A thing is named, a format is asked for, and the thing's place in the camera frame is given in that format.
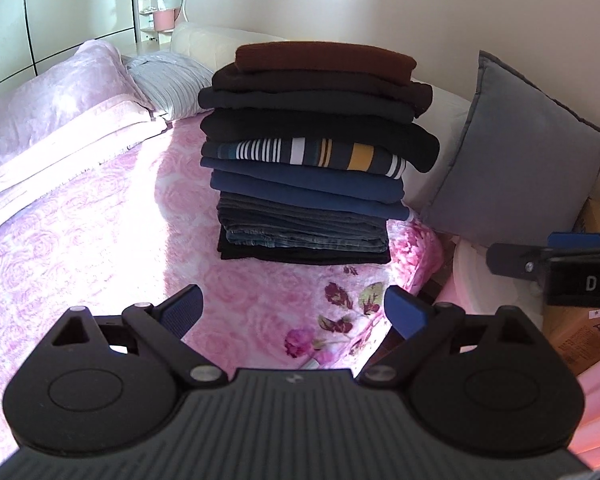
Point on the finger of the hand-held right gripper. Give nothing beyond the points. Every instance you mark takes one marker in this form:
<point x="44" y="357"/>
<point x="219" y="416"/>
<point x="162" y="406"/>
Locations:
<point x="580" y="240"/>
<point x="515" y="260"/>

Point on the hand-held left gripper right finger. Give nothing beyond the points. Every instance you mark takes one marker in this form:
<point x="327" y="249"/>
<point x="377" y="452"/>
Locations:
<point x="405" y="312"/>

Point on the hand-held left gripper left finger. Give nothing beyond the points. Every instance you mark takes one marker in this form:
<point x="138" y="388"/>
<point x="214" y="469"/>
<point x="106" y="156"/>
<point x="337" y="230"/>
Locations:
<point x="182" y="310"/>

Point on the maroon knit sweater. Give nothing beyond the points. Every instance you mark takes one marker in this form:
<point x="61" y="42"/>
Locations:
<point x="320" y="57"/>

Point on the stack of folded clothes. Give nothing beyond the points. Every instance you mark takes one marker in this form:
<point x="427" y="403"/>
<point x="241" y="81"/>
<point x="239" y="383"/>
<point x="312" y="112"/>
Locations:
<point x="305" y="195"/>

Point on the pale pink storage bin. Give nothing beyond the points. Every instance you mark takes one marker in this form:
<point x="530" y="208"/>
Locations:
<point x="495" y="290"/>

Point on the grey cushion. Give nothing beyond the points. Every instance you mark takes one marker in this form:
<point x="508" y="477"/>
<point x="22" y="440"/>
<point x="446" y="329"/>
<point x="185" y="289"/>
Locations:
<point x="510" y="160"/>

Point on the pink rose pattern blanket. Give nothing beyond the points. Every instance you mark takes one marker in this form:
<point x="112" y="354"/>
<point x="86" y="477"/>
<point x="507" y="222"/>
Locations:
<point x="80" y="260"/>

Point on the white padded headboard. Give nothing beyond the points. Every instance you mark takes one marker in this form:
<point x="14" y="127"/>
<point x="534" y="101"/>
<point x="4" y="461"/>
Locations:
<point x="450" y="120"/>

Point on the white striped quilt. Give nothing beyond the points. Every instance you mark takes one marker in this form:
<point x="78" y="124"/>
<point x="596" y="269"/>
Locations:
<point x="175" y="85"/>

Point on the pink satin pillow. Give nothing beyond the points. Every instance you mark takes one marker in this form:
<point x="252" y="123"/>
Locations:
<point x="55" y="95"/>

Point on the small pink box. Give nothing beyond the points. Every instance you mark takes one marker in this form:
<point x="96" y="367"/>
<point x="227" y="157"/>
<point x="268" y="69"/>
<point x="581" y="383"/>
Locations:
<point x="163" y="19"/>

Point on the white wardrobe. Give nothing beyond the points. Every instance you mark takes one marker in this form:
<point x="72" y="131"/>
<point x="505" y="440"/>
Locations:
<point x="55" y="10"/>

